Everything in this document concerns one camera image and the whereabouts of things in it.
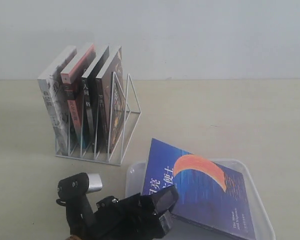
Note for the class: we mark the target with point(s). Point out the dark brown patterned book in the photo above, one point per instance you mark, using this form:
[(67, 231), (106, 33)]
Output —
[(110, 97)]

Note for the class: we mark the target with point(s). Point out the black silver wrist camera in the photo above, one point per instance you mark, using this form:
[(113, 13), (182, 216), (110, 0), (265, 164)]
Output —
[(72, 194)]

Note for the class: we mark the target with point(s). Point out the white grey cat book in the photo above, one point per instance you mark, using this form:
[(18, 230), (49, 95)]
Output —
[(55, 97)]

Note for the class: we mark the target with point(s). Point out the black white-lettered book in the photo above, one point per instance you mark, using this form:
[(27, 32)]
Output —
[(90, 92)]

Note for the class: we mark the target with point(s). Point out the white wire book rack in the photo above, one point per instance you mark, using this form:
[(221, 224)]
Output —
[(99, 150)]

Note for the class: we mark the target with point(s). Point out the blue moon cover book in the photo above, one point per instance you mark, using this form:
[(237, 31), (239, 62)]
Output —
[(211, 195)]

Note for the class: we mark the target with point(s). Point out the red pink spine book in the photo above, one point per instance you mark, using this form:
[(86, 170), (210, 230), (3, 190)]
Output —
[(71, 77)]

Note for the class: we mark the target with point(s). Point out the white plastic tray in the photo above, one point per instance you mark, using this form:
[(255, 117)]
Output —
[(261, 222)]

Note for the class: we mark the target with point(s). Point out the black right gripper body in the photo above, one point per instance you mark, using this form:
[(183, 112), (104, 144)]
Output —
[(132, 218)]

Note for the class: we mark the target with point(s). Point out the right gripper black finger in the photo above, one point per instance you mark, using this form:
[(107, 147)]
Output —
[(165, 221), (163, 200)]

